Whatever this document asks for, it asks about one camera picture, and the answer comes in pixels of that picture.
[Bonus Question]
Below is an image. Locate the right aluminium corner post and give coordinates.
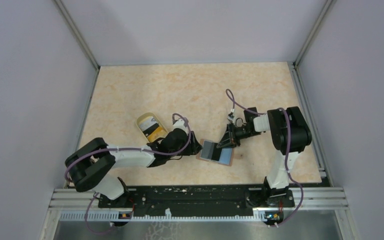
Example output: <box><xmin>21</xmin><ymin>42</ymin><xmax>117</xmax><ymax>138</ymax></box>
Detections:
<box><xmin>293</xmin><ymin>0</ymin><xmax>337</xmax><ymax>70</ymax></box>

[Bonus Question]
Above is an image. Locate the purple cable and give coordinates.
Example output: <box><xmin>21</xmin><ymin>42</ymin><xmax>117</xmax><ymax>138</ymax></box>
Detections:
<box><xmin>225</xmin><ymin>88</ymin><xmax>305</xmax><ymax>229</ymax></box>
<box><xmin>63</xmin><ymin>113</ymin><xmax>193</xmax><ymax>236</ymax></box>

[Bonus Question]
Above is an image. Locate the white slotted cable duct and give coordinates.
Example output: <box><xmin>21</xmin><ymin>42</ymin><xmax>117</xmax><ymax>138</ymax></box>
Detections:
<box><xmin>59</xmin><ymin>210</ymin><xmax>268</xmax><ymax>222</ymax></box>

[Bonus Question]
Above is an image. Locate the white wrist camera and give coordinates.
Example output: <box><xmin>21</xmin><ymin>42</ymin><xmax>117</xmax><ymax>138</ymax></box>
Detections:
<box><xmin>172</xmin><ymin>116</ymin><xmax>189</xmax><ymax>133</ymax></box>
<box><xmin>227</xmin><ymin>110</ymin><xmax>237</xmax><ymax>124</ymax></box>

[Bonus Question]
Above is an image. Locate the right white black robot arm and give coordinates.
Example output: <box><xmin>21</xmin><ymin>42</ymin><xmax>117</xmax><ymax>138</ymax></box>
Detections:
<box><xmin>216</xmin><ymin>106</ymin><xmax>312</xmax><ymax>206</ymax></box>

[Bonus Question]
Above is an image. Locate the beige oval card tray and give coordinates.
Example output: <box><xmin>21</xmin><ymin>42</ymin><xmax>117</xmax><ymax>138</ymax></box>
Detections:
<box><xmin>135</xmin><ymin>112</ymin><xmax>168</xmax><ymax>143</ymax></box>

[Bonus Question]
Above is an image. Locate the aluminium corner post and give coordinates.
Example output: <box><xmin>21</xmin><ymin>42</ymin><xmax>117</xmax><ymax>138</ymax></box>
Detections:
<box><xmin>293</xmin><ymin>0</ymin><xmax>337</xmax><ymax>70</ymax></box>
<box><xmin>53</xmin><ymin>0</ymin><xmax>100</xmax><ymax>70</ymax></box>

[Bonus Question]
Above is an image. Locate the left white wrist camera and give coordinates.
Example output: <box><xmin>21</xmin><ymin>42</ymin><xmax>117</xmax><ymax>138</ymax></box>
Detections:
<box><xmin>172</xmin><ymin>116</ymin><xmax>189</xmax><ymax>133</ymax></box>

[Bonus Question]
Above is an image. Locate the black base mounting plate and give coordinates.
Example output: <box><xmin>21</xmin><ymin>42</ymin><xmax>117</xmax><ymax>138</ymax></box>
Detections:
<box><xmin>98</xmin><ymin>183</ymin><xmax>296</xmax><ymax>217</ymax></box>

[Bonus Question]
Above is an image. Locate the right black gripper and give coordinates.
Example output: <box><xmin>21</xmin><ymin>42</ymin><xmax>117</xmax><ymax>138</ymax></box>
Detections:
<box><xmin>216</xmin><ymin>122</ymin><xmax>261</xmax><ymax>150</ymax></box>

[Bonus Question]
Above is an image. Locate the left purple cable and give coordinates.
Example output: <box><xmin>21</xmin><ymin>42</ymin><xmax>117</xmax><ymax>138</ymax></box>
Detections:
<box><xmin>63</xmin><ymin>113</ymin><xmax>193</xmax><ymax>236</ymax></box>

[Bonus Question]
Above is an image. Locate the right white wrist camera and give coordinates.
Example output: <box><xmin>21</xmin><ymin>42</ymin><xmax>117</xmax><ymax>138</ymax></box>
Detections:
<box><xmin>227</xmin><ymin>110</ymin><xmax>237</xmax><ymax>124</ymax></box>

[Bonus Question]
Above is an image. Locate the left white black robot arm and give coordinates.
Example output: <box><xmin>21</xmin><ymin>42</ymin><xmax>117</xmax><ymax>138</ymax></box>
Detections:
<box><xmin>64</xmin><ymin>128</ymin><xmax>203</xmax><ymax>207</ymax></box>

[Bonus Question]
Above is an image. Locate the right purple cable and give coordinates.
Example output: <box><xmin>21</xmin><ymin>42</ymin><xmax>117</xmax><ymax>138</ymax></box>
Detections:
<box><xmin>225</xmin><ymin>88</ymin><xmax>305</xmax><ymax>229</ymax></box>

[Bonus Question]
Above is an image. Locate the brown leather card holder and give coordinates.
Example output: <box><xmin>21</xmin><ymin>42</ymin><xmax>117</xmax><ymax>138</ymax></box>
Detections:
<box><xmin>196</xmin><ymin>139</ymin><xmax>234</xmax><ymax>166</ymax></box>

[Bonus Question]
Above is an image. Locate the black credit card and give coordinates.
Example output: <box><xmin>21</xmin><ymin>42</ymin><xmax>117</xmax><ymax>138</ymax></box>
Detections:
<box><xmin>209</xmin><ymin>144</ymin><xmax>223</xmax><ymax>162</ymax></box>
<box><xmin>200</xmin><ymin>140</ymin><xmax>217</xmax><ymax>160</ymax></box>

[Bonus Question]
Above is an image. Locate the left aluminium corner post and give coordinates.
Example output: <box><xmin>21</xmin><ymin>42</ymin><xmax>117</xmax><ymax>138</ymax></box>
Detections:
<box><xmin>53</xmin><ymin>0</ymin><xmax>100</xmax><ymax>70</ymax></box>

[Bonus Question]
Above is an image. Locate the aluminium frame rail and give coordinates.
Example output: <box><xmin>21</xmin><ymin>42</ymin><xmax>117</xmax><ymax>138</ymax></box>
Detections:
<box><xmin>48</xmin><ymin>187</ymin><xmax>348</xmax><ymax>210</ymax></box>

